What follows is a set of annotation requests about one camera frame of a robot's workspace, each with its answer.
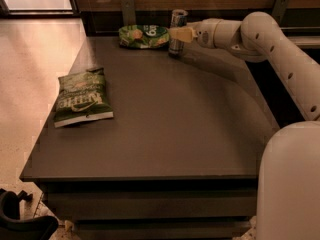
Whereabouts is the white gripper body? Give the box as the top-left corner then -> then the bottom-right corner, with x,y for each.
193,18 -> 220,49

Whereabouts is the silver blue redbull can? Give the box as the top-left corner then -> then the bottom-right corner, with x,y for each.
169,9 -> 188,57

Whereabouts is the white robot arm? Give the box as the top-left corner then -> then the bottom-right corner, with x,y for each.
169,12 -> 320,240

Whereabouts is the light green rice chip bag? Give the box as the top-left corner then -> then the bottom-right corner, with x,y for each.
119,25 -> 170,49

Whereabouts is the dark green kettle chip bag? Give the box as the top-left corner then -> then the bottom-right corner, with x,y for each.
54,68 -> 113,128

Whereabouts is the grey drawer cabinet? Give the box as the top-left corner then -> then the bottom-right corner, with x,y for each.
21,37 -> 275,227

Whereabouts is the upper grey drawer front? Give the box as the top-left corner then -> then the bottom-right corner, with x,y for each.
45,190 -> 257,220

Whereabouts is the grey drawer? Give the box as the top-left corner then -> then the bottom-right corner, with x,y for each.
75,221 -> 250,240
45,190 -> 257,220

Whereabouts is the lower grey drawer front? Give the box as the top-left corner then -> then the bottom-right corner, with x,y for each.
75,221 -> 250,240

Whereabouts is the black chair base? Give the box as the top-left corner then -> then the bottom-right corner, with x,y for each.
0,188 -> 60,240

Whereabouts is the left metal wall bracket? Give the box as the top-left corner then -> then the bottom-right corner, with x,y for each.
121,0 -> 136,25

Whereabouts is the metal wall bracket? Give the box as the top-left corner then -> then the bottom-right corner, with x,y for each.
121,0 -> 136,25
271,0 -> 290,20

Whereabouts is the right metal wall bracket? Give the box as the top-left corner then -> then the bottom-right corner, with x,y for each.
271,0 -> 290,20

